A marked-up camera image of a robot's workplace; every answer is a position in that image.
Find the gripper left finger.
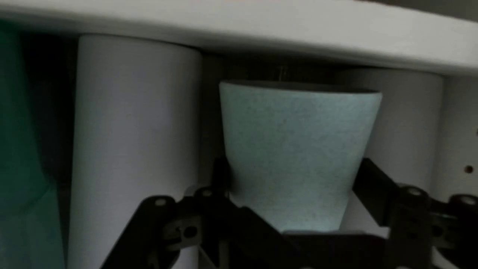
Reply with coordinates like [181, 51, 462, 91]
[99, 156, 300, 269]

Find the light green speckled cup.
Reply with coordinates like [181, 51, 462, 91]
[218, 80, 383, 234]

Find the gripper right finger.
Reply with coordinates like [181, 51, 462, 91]
[352, 158, 478, 269]

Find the green cloth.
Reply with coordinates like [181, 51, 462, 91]
[0, 19, 67, 269]

